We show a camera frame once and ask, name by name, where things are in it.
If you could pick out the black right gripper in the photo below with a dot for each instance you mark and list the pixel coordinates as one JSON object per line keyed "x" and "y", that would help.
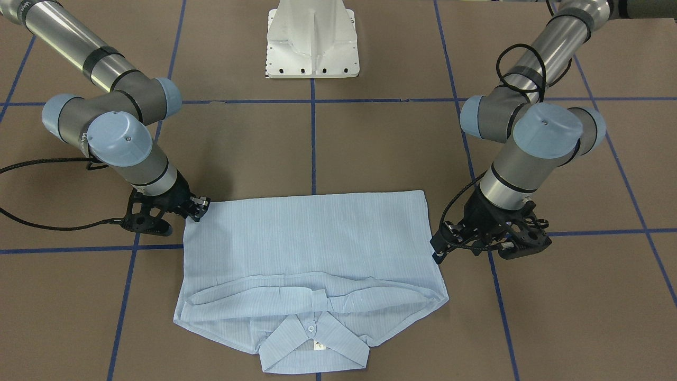
{"x": 179, "y": 193}

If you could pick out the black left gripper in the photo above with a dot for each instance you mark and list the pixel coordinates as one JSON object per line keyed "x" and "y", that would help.
{"x": 477, "y": 211}

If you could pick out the light blue striped shirt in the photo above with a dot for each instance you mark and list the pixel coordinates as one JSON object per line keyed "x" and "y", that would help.
{"x": 309, "y": 283}

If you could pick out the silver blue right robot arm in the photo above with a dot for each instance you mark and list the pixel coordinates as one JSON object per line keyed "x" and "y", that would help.
{"x": 111, "y": 130}

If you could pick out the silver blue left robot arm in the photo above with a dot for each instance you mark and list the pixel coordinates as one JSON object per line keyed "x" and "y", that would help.
{"x": 536, "y": 136}

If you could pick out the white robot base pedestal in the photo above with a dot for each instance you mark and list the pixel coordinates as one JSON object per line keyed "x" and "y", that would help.
{"x": 312, "y": 40}

